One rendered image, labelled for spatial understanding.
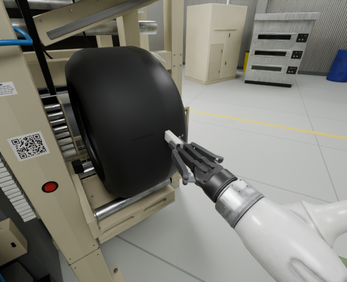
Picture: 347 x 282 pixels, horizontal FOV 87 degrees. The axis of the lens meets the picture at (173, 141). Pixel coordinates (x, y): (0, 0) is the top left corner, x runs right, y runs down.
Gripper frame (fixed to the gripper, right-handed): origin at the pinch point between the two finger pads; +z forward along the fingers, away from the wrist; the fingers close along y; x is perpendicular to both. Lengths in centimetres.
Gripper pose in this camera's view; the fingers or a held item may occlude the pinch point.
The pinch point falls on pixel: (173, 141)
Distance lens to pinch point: 52.0
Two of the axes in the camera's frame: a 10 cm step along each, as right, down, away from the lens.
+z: -5.8, -5.5, 6.1
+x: -0.8, 7.8, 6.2
